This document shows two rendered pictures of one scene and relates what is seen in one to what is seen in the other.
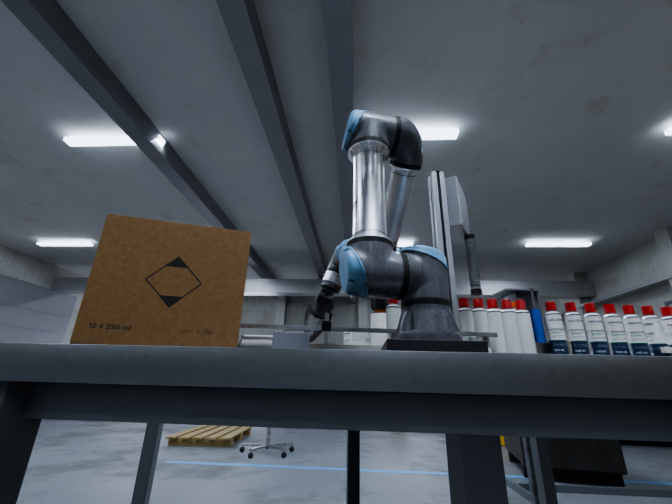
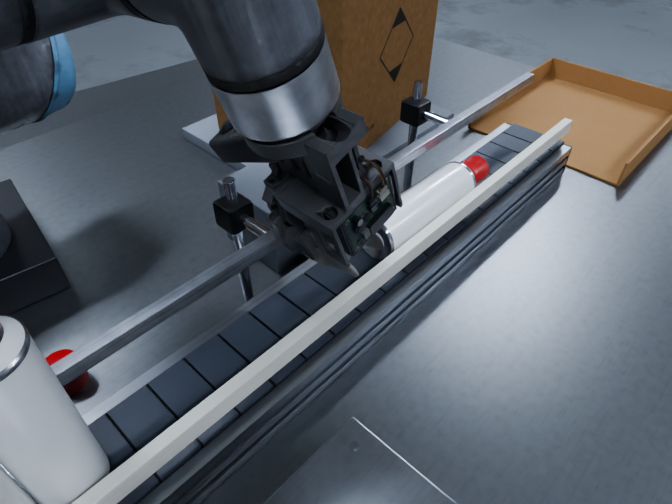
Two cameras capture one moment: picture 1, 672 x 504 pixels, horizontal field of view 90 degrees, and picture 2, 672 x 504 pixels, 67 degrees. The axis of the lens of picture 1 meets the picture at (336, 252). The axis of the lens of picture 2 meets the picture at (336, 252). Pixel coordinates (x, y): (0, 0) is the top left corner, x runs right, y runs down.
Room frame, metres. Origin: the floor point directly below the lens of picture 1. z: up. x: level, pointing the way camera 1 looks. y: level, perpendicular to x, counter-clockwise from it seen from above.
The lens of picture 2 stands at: (1.42, -0.17, 1.27)
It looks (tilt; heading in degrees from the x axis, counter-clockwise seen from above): 42 degrees down; 137
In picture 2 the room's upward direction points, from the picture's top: straight up
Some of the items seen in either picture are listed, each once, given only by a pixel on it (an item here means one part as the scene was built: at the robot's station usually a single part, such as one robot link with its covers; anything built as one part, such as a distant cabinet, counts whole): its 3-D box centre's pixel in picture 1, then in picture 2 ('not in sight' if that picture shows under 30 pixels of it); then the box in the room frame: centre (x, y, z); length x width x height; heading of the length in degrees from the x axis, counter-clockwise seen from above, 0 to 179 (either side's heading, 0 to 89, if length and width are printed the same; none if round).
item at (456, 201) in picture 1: (449, 212); not in sight; (1.09, -0.41, 1.38); 0.17 x 0.10 x 0.19; 149
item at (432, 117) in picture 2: not in sight; (425, 144); (1.05, 0.33, 0.91); 0.07 x 0.03 x 0.17; 4
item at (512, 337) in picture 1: (510, 328); not in sight; (1.19, -0.62, 0.98); 0.05 x 0.05 x 0.20
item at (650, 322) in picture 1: (654, 334); not in sight; (1.23, -1.16, 0.98); 0.05 x 0.05 x 0.20
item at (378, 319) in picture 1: (381, 323); not in sight; (1.44, -0.20, 1.03); 0.09 x 0.09 x 0.30
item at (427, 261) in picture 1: (420, 276); not in sight; (0.80, -0.21, 1.05); 0.13 x 0.12 x 0.14; 100
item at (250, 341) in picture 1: (259, 343); (430, 200); (1.13, 0.24, 0.91); 0.20 x 0.05 x 0.05; 92
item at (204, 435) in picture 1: (213, 434); not in sight; (5.26, 1.62, 0.05); 1.25 x 0.82 x 0.11; 177
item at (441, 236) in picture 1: (443, 262); not in sight; (1.03, -0.35, 1.16); 0.04 x 0.04 x 0.67; 4
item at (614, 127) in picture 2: not in sight; (580, 112); (1.10, 0.70, 0.85); 0.30 x 0.26 x 0.04; 94
